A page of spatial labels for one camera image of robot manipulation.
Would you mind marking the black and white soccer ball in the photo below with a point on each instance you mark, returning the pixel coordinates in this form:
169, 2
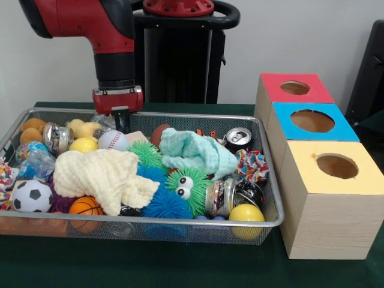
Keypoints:
31, 196

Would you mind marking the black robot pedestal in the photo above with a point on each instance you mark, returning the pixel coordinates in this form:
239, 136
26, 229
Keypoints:
186, 60

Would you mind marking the small yellow ball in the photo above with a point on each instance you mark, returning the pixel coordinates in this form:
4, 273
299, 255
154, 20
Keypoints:
83, 145

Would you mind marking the clear plastic packet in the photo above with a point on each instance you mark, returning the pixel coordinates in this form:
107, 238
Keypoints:
103, 121

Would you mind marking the white baseball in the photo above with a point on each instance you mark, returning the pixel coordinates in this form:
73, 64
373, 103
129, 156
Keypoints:
114, 140

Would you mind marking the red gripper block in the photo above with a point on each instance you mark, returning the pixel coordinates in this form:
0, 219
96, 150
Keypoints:
117, 100

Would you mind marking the cream knit cloth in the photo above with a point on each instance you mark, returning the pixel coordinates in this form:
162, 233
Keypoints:
96, 174

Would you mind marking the green spiky toy with eyes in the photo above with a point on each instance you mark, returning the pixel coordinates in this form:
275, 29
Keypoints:
199, 196

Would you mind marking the silver soda can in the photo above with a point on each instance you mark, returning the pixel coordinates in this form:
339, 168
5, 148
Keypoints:
238, 136

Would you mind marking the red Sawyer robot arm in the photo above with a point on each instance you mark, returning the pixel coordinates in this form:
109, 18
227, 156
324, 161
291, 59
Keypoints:
90, 21

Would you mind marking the silver mesh bin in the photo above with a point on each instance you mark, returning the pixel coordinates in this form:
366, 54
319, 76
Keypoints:
150, 231

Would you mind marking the dark green table cloth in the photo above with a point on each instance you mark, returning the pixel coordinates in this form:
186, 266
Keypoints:
150, 264

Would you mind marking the mint knit cloth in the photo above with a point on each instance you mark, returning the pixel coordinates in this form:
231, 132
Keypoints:
192, 150

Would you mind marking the yellow plush toy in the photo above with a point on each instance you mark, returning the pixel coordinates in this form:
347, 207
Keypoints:
82, 127

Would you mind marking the green cloth side table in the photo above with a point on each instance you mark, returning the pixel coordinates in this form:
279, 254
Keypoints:
375, 126

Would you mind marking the large yellow ball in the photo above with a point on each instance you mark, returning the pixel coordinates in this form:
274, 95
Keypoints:
246, 213

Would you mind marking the black upright panel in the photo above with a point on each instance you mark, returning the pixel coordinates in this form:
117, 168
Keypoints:
369, 75

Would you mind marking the small orange basketball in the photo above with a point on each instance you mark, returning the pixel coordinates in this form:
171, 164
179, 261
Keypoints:
85, 207

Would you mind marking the wooden box with three holes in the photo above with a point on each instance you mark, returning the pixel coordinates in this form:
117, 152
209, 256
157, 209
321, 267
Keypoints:
330, 228

